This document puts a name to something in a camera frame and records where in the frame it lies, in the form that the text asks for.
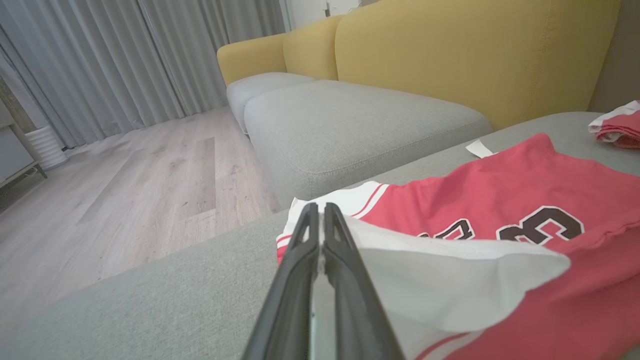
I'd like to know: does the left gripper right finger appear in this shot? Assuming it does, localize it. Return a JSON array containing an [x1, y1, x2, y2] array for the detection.
[[322, 202, 406, 360]]

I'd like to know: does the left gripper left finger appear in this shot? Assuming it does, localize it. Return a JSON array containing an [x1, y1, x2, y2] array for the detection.
[[241, 202, 321, 360]]

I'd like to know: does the red Bulls basketball jersey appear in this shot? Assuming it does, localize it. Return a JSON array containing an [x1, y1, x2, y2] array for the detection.
[[276, 132, 640, 360]]

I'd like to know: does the red white striped garment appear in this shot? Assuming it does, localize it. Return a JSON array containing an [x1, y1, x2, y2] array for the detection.
[[588, 100, 640, 150]]

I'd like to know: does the large grey sofa seat cushion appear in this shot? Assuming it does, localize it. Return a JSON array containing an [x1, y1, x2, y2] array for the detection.
[[0, 111, 640, 360]]

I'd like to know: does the small grey sofa seat cushion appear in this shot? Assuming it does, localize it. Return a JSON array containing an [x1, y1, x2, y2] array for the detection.
[[226, 72, 318, 135]]

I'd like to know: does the yellow sofa armrest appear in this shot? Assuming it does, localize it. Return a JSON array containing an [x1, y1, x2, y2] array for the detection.
[[216, 32, 288, 87]]

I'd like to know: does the narrow yellow sofa backrest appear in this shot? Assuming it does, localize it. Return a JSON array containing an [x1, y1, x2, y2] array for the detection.
[[282, 15, 346, 81]]

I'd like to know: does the wide yellow sofa backrest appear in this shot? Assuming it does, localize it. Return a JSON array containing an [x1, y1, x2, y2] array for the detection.
[[334, 0, 621, 132]]

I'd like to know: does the white ribbed appliance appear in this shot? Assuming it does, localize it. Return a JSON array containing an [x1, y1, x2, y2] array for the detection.
[[25, 125, 68, 171]]

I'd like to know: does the grey curtain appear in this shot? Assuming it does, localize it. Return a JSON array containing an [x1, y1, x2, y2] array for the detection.
[[0, 0, 291, 149]]

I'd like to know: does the grey cabinet with legs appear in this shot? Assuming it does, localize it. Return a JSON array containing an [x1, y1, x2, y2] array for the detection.
[[0, 97, 48, 188]]

